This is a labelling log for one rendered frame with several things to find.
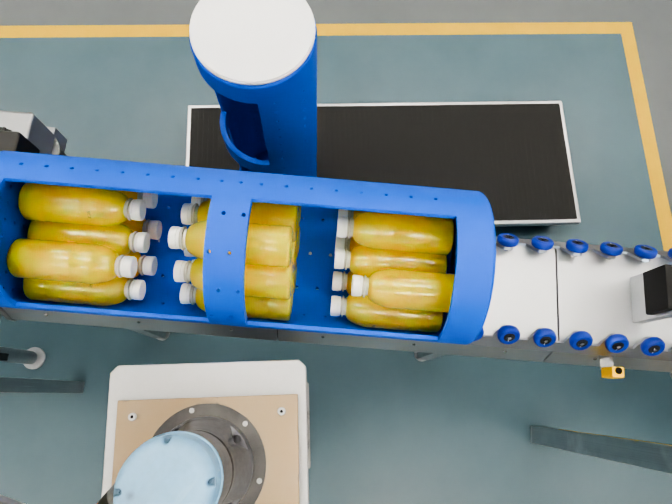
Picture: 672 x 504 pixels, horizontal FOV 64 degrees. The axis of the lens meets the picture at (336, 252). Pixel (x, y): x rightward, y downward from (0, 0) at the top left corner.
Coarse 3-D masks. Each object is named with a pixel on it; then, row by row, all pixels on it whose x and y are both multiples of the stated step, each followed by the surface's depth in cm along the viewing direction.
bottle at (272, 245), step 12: (192, 228) 91; (204, 228) 90; (252, 228) 91; (264, 228) 91; (276, 228) 91; (288, 228) 92; (180, 240) 91; (192, 240) 90; (204, 240) 90; (252, 240) 90; (264, 240) 90; (276, 240) 90; (288, 240) 90; (192, 252) 91; (252, 252) 90; (264, 252) 90; (276, 252) 90; (288, 252) 90; (252, 264) 93; (264, 264) 92; (276, 264) 92; (288, 264) 92
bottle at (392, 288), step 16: (384, 272) 96; (400, 272) 96; (416, 272) 96; (432, 272) 97; (368, 288) 96; (384, 288) 94; (400, 288) 94; (416, 288) 94; (432, 288) 94; (448, 288) 94; (384, 304) 96; (400, 304) 95; (416, 304) 95; (432, 304) 95; (448, 304) 95
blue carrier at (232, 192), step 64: (0, 192) 96; (192, 192) 89; (256, 192) 90; (320, 192) 91; (384, 192) 92; (448, 192) 94; (0, 256) 98; (320, 256) 114; (448, 256) 114; (192, 320) 95; (256, 320) 102; (320, 320) 105; (448, 320) 89
